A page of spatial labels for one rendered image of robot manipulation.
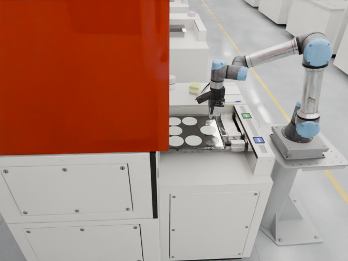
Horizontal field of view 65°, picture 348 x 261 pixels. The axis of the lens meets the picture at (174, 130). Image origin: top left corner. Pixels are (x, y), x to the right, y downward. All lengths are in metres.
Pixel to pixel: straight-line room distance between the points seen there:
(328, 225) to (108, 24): 2.31
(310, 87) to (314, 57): 0.17
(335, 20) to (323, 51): 4.73
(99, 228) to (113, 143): 0.52
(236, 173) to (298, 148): 0.41
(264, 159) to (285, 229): 1.04
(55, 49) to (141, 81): 0.27
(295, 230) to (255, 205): 0.85
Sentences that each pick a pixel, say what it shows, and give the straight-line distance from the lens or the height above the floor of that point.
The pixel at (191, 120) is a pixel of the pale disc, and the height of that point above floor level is 0.90.
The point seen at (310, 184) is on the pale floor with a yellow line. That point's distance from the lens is 2.95.
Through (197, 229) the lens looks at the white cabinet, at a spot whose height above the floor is 0.43.
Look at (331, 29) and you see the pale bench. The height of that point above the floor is 0.53.
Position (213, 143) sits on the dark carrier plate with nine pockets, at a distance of 1.66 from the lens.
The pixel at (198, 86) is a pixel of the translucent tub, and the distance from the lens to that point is 1.99.
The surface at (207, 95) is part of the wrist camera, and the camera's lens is 1.58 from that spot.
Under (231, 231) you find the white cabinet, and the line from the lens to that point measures 1.87.
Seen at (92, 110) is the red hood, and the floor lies 1.42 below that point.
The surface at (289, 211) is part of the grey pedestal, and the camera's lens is 2.45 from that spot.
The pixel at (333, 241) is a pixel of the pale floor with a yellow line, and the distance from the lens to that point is 2.59.
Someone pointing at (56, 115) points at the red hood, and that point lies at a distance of 1.02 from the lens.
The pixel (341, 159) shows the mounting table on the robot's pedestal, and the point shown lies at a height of 0.82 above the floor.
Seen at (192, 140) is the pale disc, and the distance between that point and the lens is 1.66.
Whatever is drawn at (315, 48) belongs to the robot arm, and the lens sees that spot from 1.45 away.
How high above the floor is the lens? 1.90
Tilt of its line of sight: 35 degrees down
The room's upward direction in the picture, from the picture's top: 1 degrees clockwise
